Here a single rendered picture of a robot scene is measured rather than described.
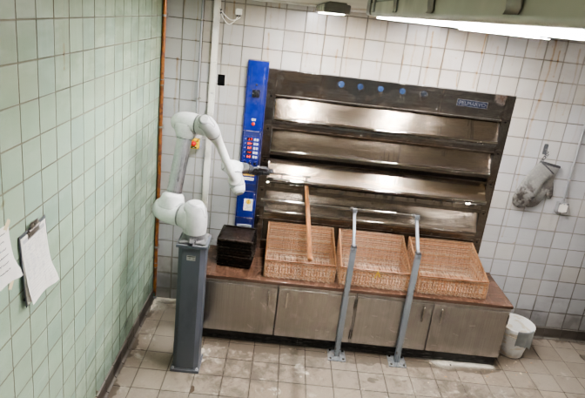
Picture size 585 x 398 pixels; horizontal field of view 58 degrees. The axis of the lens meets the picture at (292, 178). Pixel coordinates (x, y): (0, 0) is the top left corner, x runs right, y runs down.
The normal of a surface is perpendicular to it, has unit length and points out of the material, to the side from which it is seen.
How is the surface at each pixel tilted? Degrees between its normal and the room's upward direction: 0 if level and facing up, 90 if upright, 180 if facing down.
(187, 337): 90
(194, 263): 90
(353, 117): 70
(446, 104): 92
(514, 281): 90
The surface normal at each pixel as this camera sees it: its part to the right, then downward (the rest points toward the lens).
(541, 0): -0.99, -0.11
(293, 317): 0.00, 0.30
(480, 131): 0.03, -0.04
